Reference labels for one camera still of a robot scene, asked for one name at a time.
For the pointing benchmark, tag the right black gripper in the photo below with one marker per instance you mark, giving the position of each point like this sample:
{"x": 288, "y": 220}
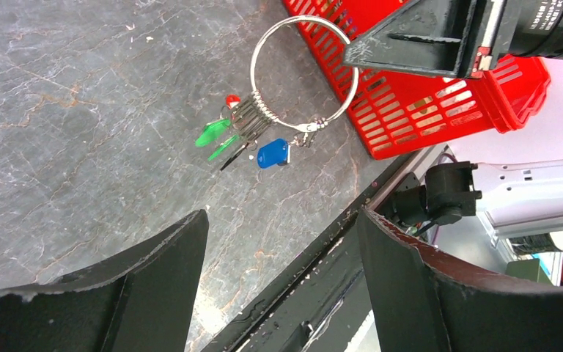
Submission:
{"x": 454, "y": 39}

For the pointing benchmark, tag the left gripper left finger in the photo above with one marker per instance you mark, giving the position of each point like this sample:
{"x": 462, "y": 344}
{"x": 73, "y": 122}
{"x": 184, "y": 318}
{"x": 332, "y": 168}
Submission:
{"x": 141, "y": 299}

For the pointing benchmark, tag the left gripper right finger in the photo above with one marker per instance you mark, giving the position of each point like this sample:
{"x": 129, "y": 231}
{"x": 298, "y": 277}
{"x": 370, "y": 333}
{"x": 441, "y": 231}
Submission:
{"x": 424, "y": 299}

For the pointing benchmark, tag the green key tag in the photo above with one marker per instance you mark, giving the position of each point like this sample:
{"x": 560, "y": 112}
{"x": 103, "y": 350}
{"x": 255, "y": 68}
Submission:
{"x": 212, "y": 131}

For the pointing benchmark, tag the blue key tag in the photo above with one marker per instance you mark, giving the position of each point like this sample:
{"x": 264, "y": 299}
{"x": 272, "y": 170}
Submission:
{"x": 275, "y": 153}

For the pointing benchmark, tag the red key tag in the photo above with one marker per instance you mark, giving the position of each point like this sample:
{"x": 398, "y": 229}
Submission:
{"x": 232, "y": 100}

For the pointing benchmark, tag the red plastic basket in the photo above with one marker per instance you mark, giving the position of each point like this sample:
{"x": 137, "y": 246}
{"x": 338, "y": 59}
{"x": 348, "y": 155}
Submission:
{"x": 397, "y": 113}

